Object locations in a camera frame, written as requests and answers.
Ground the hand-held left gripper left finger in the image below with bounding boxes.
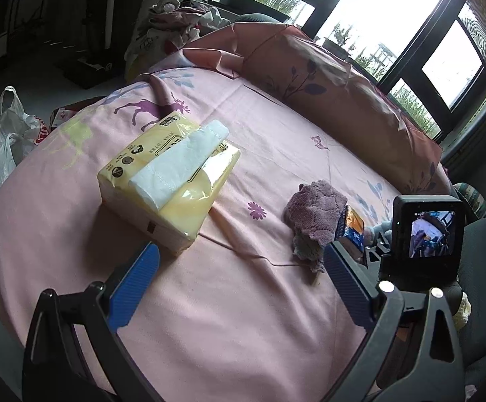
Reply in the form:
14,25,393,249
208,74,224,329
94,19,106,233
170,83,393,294
22,241,164,402

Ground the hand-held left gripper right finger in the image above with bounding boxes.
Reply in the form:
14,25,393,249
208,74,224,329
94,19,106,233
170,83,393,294
323,242,465,402

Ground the blue plush elephant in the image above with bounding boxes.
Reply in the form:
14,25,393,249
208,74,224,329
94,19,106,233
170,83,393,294
364,222,394,244

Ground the blue tissue pack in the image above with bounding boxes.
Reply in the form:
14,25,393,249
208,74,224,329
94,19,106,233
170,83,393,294
336,205,366,260

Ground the cream knitted cloth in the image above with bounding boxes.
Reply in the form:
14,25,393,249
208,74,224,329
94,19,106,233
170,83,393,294
452,293,472,330

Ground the purple towel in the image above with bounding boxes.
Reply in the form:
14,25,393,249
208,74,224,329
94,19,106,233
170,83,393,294
283,180,348,275

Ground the yellow tissue pack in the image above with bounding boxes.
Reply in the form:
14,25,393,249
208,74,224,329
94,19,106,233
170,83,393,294
96,113,241,254

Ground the black chair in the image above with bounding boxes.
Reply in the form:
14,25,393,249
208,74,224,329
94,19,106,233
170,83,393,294
452,209,486,365

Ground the striped cushion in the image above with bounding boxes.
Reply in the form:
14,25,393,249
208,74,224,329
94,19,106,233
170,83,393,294
454,182,486,219

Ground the pink printed bedsheet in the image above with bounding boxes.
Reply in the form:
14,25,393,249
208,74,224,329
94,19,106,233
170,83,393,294
0,69,457,398

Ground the pink pillow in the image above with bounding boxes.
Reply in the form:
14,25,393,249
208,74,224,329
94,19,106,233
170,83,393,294
182,23,453,195

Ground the red and white carton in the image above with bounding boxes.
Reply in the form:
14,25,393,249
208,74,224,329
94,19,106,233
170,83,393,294
50,107,77,130

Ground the white plastic bag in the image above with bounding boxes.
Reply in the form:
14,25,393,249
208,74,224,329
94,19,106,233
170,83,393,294
0,86,50,198

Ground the window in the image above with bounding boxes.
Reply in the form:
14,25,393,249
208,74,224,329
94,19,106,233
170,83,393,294
212,0,486,139

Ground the pile of clothes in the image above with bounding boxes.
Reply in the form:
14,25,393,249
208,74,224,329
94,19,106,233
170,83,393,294
136,0,237,47

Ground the upright vacuum cleaner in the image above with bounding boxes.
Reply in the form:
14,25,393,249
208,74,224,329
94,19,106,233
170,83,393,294
65,0,118,80

